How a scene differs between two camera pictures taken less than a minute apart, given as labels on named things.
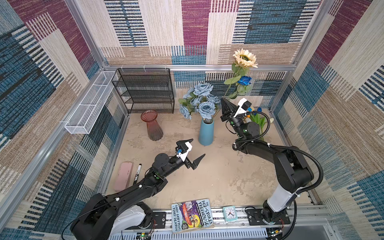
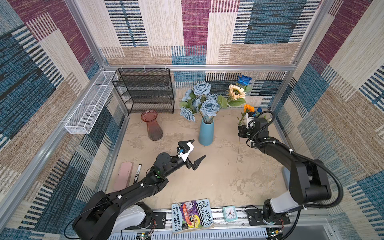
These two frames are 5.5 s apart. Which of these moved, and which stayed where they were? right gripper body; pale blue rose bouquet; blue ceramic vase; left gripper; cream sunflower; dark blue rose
Moved: right gripper body; cream sunflower
Stayed: dark blue rose; pale blue rose bouquet; blue ceramic vase; left gripper
